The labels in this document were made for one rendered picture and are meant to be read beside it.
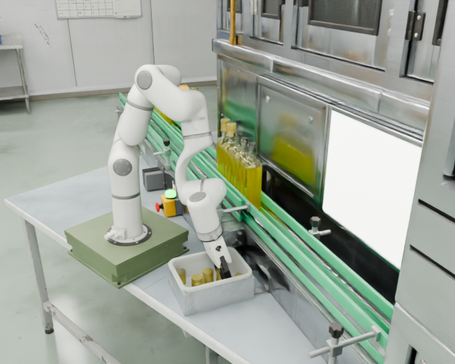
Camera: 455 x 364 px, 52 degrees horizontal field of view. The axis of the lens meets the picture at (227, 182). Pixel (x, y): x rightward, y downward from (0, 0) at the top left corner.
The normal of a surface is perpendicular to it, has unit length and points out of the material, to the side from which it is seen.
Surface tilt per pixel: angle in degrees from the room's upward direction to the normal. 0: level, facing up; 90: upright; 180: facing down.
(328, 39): 90
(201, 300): 90
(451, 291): 90
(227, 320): 0
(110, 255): 2
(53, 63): 90
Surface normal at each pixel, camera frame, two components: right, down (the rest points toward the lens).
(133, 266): 0.74, 0.27
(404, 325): -0.92, 0.15
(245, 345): 0.00, -0.91
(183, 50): 0.38, 0.37
